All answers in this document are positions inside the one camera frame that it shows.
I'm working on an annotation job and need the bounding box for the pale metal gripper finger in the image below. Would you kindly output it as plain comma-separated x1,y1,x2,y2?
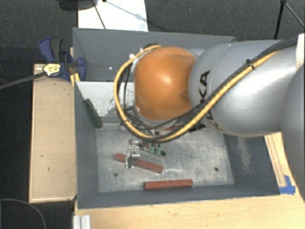
124,146,136,169
130,149,142,169

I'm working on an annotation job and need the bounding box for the dark green flat block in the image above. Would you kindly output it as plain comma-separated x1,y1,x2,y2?
82,98,104,129

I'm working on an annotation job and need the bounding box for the grey metal bin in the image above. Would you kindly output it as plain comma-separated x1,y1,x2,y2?
72,27,281,209

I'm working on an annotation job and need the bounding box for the pale wood board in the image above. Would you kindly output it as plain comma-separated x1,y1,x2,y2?
28,63,78,204

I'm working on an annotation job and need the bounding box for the red-brown flat block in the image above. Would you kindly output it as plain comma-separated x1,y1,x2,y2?
143,179,193,191
114,153,164,175

